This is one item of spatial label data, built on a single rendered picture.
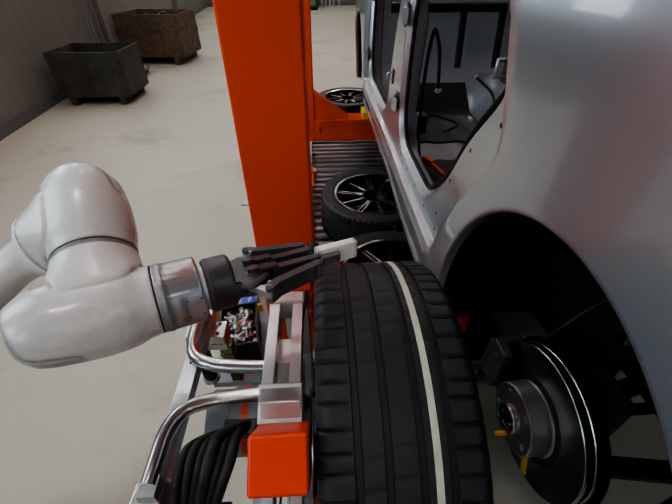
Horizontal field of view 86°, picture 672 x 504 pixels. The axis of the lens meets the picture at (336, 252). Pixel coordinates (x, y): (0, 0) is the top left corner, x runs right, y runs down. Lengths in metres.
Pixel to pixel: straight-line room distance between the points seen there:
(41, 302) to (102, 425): 1.60
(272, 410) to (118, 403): 1.57
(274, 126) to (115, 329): 0.54
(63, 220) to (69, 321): 0.14
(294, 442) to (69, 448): 1.66
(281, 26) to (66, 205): 0.48
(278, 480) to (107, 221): 0.39
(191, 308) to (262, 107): 0.49
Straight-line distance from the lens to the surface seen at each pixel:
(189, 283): 0.48
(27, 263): 0.63
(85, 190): 0.58
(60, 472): 2.05
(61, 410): 2.22
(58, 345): 0.50
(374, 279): 0.67
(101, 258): 0.51
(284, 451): 0.51
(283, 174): 0.89
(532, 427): 0.88
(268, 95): 0.83
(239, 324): 1.41
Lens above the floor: 1.62
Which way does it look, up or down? 39 degrees down
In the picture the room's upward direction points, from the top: straight up
